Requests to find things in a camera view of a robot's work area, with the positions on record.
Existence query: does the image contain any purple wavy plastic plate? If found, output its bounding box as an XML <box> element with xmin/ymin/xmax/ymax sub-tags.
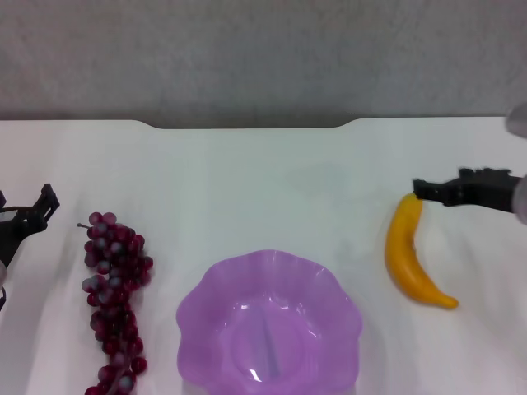
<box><xmin>175</xmin><ymin>249</ymin><xmax>364</xmax><ymax>395</ymax></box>

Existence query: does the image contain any dark red grape bunch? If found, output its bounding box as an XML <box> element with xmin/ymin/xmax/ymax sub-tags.
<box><xmin>76</xmin><ymin>211</ymin><xmax>154</xmax><ymax>395</ymax></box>

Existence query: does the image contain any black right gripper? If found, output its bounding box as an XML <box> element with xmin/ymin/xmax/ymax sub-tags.
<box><xmin>413</xmin><ymin>166</ymin><xmax>522</xmax><ymax>213</ymax></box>

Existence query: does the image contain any yellow banana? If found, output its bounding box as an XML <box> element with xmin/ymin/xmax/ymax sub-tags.
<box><xmin>385</xmin><ymin>193</ymin><xmax>460</xmax><ymax>310</ymax></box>

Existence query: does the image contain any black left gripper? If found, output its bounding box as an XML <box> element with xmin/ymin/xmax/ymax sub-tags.
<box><xmin>0</xmin><ymin>184</ymin><xmax>61</xmax><ymax>268</ymax></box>

